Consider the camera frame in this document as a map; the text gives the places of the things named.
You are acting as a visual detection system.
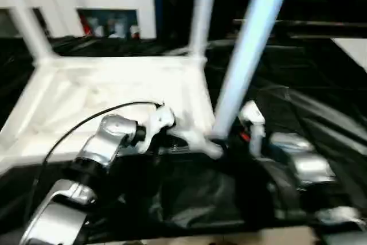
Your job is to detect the white plastic table top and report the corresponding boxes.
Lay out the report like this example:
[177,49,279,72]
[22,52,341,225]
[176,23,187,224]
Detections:
[0,55,225,172]

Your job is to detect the white plastic table leg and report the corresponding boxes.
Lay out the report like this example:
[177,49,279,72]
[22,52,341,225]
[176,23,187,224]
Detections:
[5,0,56,63]
[187,0,216,60]
[214,0,296,143]

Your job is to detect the small white blue box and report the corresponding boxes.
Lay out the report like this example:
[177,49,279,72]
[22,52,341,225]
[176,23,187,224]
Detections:
[111,18,126,38]

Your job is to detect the dark metal rod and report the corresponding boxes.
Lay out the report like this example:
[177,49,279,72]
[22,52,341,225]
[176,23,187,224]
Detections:
[231,18,367,30]

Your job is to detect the white flat object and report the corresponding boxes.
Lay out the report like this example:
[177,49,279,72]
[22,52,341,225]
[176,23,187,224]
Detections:
[330,37,367,74]

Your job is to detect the black left camera cable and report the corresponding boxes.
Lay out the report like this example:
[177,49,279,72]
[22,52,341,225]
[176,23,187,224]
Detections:
[32,100,166,189]

